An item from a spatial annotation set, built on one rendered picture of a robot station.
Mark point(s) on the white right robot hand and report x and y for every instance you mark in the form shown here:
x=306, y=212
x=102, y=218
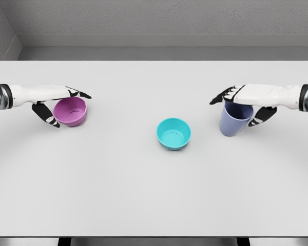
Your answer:
x=256, y=94

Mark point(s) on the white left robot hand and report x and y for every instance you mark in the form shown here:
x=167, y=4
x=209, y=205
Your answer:
x=50, y=92

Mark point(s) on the purple bowl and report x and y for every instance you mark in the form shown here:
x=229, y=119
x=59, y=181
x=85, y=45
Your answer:
x=72, y=112

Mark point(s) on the lavender blue cup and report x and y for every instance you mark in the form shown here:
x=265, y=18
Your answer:
x=232, y=121

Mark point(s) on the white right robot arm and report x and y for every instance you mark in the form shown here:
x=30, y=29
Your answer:
x=301, y=97

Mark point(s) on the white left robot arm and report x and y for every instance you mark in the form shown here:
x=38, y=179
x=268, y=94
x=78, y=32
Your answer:
x=7, y=96

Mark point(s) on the teal bowl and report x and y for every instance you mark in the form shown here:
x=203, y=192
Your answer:
x=173, y=133

